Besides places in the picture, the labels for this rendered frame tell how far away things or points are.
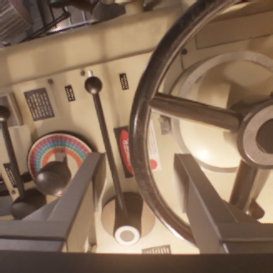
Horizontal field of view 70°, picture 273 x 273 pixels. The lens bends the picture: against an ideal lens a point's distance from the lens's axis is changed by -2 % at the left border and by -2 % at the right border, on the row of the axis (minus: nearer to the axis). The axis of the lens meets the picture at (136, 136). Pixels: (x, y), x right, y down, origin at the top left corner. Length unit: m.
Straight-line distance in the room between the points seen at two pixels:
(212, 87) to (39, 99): 0.36
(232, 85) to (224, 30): 0.16
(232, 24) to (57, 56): 0.37
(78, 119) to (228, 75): 0.32
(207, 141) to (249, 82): 0.12
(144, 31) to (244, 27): 0.20
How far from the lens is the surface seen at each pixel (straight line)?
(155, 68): 0.22
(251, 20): 0.52
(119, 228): 0.51
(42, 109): 0.50
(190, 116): 0.24
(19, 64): 0.52
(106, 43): 0.46
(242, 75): 0.38
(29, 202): 0.55
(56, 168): 0.45
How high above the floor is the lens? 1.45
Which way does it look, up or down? 4 degrees up
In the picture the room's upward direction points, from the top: 101 degrees counter-clockwise
